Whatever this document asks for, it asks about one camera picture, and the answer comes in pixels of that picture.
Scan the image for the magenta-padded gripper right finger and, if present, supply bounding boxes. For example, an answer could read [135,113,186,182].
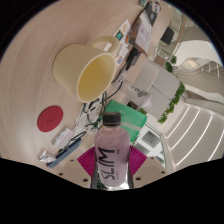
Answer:
[128,143,168,188]

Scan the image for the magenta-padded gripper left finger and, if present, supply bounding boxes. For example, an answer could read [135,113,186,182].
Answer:
[57,146,98,189]

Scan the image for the lilac drink bottle black cap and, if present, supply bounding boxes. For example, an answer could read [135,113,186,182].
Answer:
[94,111,131,188]

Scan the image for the white printed packet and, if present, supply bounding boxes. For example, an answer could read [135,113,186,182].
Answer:
[50,127,74,146]

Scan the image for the green tote bag cat print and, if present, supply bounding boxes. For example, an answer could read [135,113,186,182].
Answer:
[103,99,148,144]

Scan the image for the flat round red coaster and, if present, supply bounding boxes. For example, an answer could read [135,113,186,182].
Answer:
[36,105,64,133]

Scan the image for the clear shaker bottle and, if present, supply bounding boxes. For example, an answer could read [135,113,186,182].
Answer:
[123,83,153,104]

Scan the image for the pale yellow mug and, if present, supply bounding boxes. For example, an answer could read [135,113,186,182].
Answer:
[52,35,120,104]

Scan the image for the colourful sticker sheet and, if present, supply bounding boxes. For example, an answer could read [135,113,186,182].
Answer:
[103,19,133,66]

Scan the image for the open booklet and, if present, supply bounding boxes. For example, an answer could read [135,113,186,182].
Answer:
[129,6,158,54]

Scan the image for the black chair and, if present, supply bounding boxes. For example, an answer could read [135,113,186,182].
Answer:
[159,26,176,46]

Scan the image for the black tangled cables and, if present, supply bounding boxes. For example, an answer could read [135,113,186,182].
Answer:
[79,78,125,134]

